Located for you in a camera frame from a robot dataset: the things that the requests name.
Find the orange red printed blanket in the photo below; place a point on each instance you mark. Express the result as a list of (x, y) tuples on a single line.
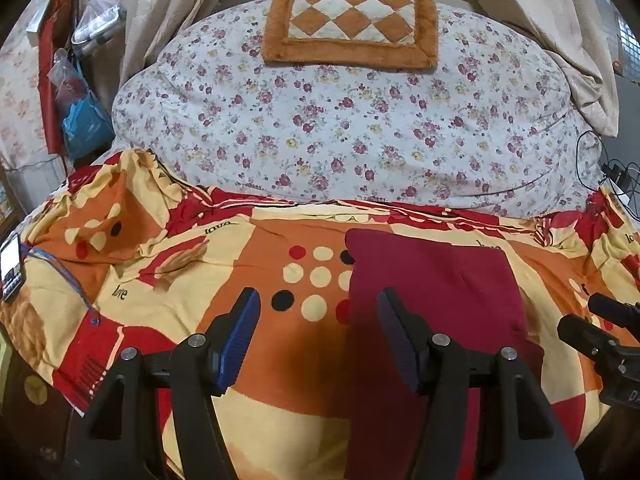
[(280, 230)]

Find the smartphone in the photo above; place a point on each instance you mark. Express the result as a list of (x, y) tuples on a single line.
[(11, 265)]

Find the orange checkered cushion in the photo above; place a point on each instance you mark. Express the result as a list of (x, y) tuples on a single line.
[(350, 15)]

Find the white charger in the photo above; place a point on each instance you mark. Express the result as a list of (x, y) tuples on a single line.
[(622, 192)]

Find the silvery plastic bag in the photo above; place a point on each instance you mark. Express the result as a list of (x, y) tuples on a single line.
[(97, 25)]

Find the clear plastic bag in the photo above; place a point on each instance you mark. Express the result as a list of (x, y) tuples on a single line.
[(67, 75)]

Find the hanging red cloth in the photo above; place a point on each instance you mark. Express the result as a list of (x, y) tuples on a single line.
[(50, 60)]

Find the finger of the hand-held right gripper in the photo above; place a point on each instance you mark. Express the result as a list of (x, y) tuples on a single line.
[(610, 308), (582, 332)]

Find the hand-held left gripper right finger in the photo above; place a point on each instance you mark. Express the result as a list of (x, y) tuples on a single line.
[(400, 345)]

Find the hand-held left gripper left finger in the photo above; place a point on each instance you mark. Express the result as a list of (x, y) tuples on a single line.
[(240, 340)]

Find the blue plastic bag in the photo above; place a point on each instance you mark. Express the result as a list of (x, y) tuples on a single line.
[(85, 125)]

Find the white floral quilt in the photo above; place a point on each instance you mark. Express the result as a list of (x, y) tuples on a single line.
[(350, 125)]

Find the dark red cloth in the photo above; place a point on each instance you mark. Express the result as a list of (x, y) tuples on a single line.
[(450, 280)]

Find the black charger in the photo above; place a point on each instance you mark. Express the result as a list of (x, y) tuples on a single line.
[(617, 175)]

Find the beige curtain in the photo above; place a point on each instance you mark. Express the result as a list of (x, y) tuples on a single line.
[(540, 0), (165, 5)]

